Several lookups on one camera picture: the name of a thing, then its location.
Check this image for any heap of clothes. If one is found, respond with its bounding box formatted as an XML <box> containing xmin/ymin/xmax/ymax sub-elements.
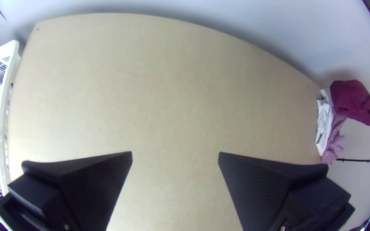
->
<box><xmin>315</xmin><ymin>88</ymin><xmax>348</xmax><ymax>165</ymax></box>

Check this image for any maroon t-shirt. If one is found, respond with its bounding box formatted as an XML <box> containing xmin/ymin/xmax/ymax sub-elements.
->
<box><xmin>329</xmin><ymin>79</ymin><xmax>370</xmax><ymax>128</ymax></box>

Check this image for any white laundry basket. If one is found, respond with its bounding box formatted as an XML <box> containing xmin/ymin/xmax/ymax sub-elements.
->
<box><xmin>0</xmin><ymin>39</ymin><xmax>22</xmax><ymax>231</ymax></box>

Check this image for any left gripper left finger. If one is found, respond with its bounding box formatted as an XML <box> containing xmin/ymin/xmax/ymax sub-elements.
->
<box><xmin>0</xmin><ymin>151</ymin><xmax>133</xmax><ymax>231</ymax></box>

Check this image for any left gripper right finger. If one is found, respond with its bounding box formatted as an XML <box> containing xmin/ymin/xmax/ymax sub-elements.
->
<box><xmin>218</xmin><ymin>152</ymin><xmax>356</xmax><ymax>231</ymax></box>

